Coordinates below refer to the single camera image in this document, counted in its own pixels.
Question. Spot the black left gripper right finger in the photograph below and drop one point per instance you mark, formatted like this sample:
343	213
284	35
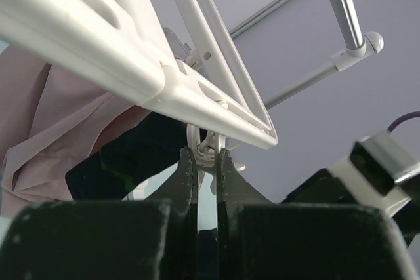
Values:
259	239

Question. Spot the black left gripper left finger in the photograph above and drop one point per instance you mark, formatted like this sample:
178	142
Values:
150	239

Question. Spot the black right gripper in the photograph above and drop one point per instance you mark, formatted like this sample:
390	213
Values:
323	187

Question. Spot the navy Santa sock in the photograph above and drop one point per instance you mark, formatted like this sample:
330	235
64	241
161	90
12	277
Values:
119	166

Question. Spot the white hanger clip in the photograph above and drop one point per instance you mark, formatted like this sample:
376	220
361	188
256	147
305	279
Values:
205	152

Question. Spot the white plastic clip hanger frame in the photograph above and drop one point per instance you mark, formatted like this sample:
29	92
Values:
120	45

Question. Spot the metal drying rack stand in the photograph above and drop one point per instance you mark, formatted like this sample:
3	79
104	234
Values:
358	46

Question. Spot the pink cloth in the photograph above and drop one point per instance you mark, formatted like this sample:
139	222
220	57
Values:
51	120

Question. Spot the grey translucent plastic bin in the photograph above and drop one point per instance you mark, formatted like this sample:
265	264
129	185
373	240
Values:
181	51

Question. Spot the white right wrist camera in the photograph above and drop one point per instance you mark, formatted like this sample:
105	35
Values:
380	172

